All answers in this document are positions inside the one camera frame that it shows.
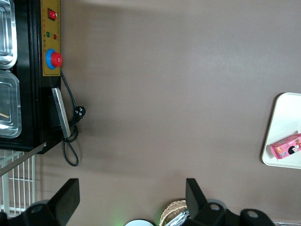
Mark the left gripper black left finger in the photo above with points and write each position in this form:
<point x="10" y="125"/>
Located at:
<point x="65" y="200"/>

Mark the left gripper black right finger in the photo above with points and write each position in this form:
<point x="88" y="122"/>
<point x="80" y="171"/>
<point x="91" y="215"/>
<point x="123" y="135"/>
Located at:
<point x="196" y="202"/>

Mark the beige plastic serving tray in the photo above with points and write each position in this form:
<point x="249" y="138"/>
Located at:
<point x="284" y="113"/>

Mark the light tan oval wicker basket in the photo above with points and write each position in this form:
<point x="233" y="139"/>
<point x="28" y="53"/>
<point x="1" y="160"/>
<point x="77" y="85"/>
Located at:
<point x="172" y="208"/>

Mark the grey metal lever bar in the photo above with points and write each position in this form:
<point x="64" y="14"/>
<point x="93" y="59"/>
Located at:
<point x="23" y="157"/>

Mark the black sealing machine yellow panel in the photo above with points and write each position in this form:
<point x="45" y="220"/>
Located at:
<point x="28" y="106"/>

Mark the small wooden stick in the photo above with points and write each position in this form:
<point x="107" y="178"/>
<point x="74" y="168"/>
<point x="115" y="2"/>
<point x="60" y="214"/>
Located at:
<point x="4" y="115"/>

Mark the pink cartoon snack pack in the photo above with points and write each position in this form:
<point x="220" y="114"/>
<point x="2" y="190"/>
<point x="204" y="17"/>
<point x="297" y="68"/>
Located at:
<point x="288" y="147"/>

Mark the steel food container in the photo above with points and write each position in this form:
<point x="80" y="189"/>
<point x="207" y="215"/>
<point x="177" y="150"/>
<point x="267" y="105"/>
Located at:
<point x="9" y="103"/>
<point x="7" y="35"/>

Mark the red emergency stop button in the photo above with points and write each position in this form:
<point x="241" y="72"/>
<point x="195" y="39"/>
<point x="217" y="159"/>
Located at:
<point x="56" y="59"/>

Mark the red rocker switch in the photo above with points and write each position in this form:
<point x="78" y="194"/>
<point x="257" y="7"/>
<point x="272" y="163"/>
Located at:
<point x="52" y="14"/>

